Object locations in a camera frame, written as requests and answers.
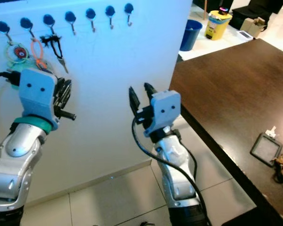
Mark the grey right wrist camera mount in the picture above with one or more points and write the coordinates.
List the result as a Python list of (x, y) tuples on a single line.
[(165, 110)]

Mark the black square badge holder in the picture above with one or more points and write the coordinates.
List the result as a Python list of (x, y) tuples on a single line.
[(265, 149)]

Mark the small cardboard box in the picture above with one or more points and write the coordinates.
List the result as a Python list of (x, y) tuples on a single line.
[(252, 27)]

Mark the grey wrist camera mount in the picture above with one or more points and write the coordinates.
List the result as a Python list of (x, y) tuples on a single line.
[(165, 110), (35, 94)]

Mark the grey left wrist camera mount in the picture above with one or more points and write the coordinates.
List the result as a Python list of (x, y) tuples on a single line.
[(35, 94)]

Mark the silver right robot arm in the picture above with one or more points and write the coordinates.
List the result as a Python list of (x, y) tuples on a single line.
[(174, 179)]

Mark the black furniture piece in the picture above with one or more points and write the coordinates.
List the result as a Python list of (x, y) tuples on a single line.
[(254, 9)]

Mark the blue disc metal wall hook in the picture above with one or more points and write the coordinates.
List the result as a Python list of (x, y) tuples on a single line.
[(110, 10), (128, 8), (70, 17), (26, 23), (48, 20), (90, 13), (3, 27)]

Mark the flat white device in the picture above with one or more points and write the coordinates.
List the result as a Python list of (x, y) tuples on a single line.
[(244, 35)]

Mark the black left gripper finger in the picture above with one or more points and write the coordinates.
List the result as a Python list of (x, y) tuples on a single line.
[(64, 89)]

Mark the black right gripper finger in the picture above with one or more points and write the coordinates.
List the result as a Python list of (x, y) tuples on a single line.
[(150, 92), (135, 101)]

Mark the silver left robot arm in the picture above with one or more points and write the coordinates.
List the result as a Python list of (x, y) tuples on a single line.
[(14, 179)]

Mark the blue plastic waste bin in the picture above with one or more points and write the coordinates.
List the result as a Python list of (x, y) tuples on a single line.
[(190, 35)]

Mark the yellow plastic bucket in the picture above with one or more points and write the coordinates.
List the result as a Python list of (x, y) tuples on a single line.
[(217, 27)]

